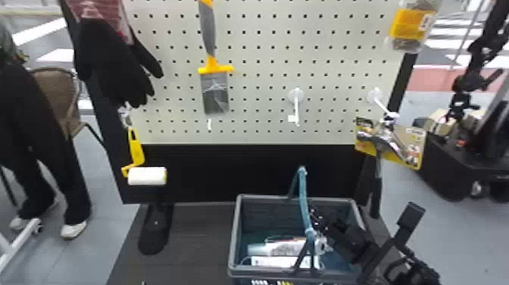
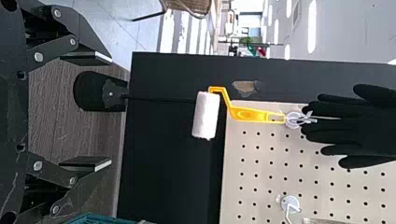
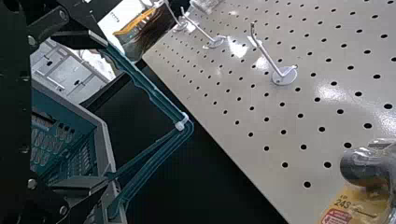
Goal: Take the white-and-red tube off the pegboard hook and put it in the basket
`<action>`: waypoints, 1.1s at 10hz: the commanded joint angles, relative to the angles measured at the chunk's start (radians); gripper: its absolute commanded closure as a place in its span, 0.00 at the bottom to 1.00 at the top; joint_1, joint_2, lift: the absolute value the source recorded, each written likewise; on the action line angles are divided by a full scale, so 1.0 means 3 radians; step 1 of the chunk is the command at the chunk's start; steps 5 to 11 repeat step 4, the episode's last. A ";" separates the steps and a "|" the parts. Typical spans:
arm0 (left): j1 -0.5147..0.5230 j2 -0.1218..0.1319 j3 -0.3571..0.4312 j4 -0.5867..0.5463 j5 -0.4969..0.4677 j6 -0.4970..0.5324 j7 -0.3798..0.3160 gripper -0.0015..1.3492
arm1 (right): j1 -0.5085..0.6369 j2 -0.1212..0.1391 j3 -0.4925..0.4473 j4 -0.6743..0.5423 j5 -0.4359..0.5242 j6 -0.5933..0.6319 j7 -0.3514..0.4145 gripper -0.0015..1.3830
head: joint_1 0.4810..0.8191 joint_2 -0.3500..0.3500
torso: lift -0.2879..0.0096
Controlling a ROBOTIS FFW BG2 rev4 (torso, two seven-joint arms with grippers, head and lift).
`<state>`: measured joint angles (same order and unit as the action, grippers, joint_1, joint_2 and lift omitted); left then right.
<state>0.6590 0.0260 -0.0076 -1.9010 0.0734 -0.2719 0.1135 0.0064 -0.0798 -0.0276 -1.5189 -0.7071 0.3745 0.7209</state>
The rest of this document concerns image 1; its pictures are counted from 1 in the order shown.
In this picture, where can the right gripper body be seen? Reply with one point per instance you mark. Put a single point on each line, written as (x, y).
(352, 242)

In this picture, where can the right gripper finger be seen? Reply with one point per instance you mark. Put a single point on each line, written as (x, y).
(323, 221)

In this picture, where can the blue basket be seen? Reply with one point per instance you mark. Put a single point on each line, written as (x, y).
(270, 217)

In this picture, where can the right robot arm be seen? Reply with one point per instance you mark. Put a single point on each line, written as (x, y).
(417, 276)

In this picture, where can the white packet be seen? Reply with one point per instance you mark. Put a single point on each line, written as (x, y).
(276, 247)
(278, 262)

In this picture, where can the hammer on yellow card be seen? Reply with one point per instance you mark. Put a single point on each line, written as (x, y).
(391, 143)

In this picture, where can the white pegboard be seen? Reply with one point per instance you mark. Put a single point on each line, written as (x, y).
(270, 59)

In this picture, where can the yellow grey scraper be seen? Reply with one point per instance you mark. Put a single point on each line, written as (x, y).
(214, 85)

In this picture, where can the yellow paint roller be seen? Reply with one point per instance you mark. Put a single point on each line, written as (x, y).
(146, 176)

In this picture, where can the yellow labelled clear packet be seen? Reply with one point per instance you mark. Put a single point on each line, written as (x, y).
(409, 26)

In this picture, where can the black gloves pair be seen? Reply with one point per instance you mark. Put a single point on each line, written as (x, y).
(107, 67)

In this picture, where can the brown chair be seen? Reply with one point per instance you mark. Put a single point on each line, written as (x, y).
(59, 95)

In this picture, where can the person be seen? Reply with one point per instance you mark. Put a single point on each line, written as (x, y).
(32, 131)

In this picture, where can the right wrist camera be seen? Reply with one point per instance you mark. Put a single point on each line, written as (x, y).
(410, 219)

